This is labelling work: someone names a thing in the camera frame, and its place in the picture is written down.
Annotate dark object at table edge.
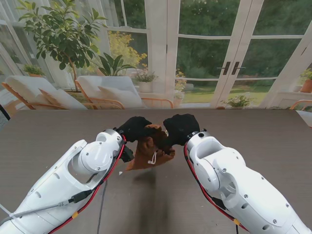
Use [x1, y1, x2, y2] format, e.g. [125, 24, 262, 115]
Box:
[0, 104, 11, 130]

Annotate white paper sheet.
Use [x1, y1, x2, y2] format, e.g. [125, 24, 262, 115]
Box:
[295, 110, 312, 128]

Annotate red left arm cable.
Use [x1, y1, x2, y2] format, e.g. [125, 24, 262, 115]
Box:
[41, 135, 127, 234]

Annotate dark braided hanging cable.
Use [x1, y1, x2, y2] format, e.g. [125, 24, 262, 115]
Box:
[97, 180, 108, 234]

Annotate light grey plug cable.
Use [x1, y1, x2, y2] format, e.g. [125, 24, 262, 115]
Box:
[9, 190, 93, 217]

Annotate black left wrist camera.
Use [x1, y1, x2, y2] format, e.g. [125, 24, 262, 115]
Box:
[120, 145, 135, 163]

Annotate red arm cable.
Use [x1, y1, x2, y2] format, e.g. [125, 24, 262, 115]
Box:
[41, 135, 127, 234]
[184, 143, 250, 233]

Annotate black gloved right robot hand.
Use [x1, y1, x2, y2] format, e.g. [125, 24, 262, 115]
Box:
[160, 113, 201, 156]

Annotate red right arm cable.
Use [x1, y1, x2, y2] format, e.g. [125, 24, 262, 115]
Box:
[184, 143, 250, 233]

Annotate brown drawstring bag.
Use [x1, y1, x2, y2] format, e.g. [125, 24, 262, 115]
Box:
[125, 124, 176, 171]

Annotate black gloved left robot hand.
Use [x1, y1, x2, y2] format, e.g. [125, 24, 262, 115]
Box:
[117, 116, 159, 143]

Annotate printed sunroom backdrop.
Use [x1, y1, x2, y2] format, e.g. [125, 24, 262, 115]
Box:
[0, 0, 312, 111]

